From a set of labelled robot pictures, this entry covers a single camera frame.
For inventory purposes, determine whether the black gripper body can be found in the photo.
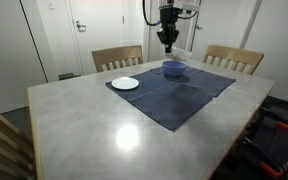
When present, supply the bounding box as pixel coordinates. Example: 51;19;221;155
159;5;179;34

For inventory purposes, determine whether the clear plastic food container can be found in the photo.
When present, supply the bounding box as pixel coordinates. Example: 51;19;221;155
170;46;194;63

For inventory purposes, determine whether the blue plastic bowl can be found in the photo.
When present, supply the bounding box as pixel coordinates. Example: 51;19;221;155
161;59;188;78

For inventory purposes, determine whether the light wooden slat-back chair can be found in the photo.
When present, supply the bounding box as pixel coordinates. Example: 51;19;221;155
91;44;144;74
202;44;265;76
0;101;37;180

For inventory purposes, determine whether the dark blue cloth towel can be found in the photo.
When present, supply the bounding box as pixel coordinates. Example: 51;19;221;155
149;64;237;98
105;70;215;132

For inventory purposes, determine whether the small white plate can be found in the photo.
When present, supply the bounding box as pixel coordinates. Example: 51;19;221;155
110;76;140;91

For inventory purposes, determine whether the white door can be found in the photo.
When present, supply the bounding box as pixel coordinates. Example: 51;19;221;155
65;0;127;76

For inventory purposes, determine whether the black perforated mounting board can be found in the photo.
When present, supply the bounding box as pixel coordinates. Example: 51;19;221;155
243;99;288;180

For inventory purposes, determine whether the thin black camera cable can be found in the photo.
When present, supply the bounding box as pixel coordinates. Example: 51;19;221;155
178;10;199;20

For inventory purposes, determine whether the black robot cable blue connector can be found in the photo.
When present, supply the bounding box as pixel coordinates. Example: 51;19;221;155
142;0;162;27

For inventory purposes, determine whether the silver door lever handle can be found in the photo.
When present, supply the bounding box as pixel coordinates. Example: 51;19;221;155
75;20;87;33

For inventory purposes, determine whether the black clamp orange handle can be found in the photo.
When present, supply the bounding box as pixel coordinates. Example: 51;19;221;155
240;136;286;179
253;106;288;133

